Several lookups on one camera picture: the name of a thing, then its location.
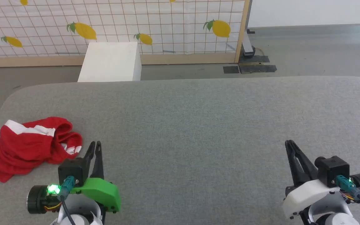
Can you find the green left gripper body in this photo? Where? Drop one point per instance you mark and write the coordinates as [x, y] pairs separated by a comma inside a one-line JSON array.
[[103, 192]]

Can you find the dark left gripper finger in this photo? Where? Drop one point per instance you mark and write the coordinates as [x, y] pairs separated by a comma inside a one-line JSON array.
[[98, 165], [90, 156]]

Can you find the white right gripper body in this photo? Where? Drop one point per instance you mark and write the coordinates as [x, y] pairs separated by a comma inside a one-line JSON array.
[[308, 195]]

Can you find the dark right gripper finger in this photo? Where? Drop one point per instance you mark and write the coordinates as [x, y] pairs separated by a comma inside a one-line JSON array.
[[293, 168], [305, 164]]

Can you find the red garment with white trim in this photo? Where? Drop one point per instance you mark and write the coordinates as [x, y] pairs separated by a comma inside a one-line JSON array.
[[27, 147]]

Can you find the white box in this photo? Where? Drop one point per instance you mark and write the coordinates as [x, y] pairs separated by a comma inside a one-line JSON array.
[[111, 61]]

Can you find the long black floor mat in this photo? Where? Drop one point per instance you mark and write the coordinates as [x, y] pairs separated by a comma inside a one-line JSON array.
[[258, 68]]

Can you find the small black floor mat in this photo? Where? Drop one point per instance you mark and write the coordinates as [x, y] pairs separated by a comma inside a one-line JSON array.
[[231, 69]]

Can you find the grey metal screen foot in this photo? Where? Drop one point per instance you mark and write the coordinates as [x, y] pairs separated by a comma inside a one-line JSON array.
[[248, 47]]

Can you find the lemon-print grid panel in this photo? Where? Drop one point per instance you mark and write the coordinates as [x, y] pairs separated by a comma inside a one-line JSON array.
[[183, 58]]

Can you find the lemon print grid screen sheet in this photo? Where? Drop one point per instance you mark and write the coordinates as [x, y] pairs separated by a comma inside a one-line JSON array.
[[167, 18]]

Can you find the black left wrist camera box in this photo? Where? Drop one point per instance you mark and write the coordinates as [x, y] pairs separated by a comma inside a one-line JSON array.
[[72, 170]]

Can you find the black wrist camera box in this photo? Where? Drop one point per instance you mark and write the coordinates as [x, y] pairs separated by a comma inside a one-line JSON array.
[[72, 170], [333, 170]]

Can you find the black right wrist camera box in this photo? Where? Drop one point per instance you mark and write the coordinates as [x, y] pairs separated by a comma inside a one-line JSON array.
[[333, 170]]

